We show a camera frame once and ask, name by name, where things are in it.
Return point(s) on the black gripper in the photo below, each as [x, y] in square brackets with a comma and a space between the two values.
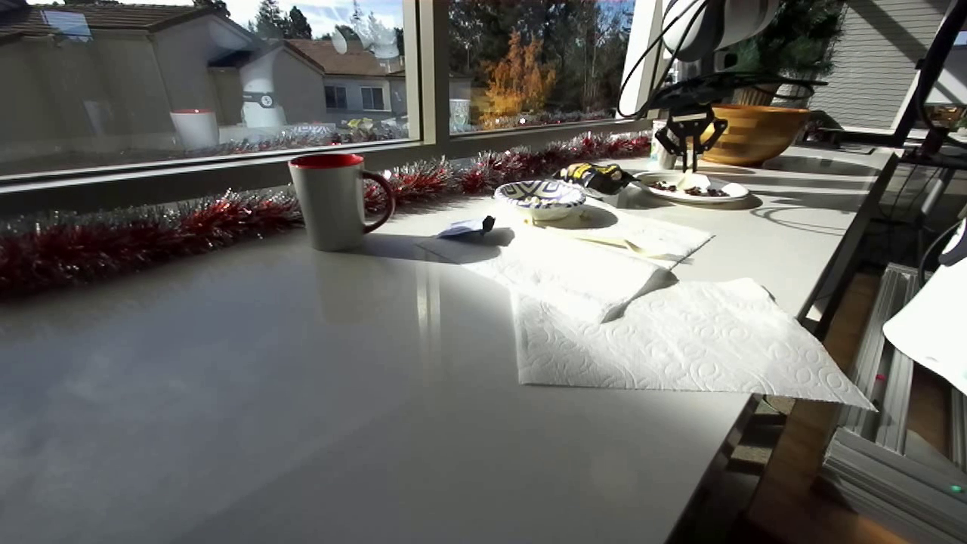
[695, 97]

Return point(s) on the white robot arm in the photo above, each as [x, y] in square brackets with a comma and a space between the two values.
[750, 21]

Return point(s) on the wooden bowl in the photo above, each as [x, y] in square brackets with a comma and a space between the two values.
[757, 137]

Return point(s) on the white plate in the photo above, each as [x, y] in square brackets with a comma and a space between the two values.
[733, 193]

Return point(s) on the blue patterned white bowl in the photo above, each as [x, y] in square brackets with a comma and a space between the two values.
[544, 197]

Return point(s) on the patterned paper cup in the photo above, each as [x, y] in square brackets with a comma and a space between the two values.
[663, 152]

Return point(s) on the coffee beans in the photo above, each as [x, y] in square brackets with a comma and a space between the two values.
[716, 188]

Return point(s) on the black yellow popcorn snack bag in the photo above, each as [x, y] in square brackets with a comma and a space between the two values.
[605, 179]

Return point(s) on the pale yellow plastic utensil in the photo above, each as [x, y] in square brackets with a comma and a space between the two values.
[616, 246]

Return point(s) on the plain white paper towel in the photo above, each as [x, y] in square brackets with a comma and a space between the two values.
[576, 272]

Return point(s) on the embossed white paper towel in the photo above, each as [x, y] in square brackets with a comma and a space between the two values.
[685, 343]

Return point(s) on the small white dark-tipped object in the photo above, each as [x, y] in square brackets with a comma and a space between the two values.
[473, 232]

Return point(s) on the white paper sheet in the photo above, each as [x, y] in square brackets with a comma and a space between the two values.
[937, 322]

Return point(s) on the white mug red rim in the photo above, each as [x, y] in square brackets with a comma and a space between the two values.
[329, 207]

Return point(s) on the red silver tinsel garland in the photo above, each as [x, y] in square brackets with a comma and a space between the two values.
[102, 244]

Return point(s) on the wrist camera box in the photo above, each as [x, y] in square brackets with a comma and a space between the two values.
[745, 58]

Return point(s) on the black stand frame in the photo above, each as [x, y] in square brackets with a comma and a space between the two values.
[931, 72]

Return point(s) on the window frame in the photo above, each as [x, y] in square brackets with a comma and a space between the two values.
[428, 72]

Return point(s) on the aluminium extrusion frame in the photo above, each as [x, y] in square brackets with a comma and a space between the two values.
[895, 404]

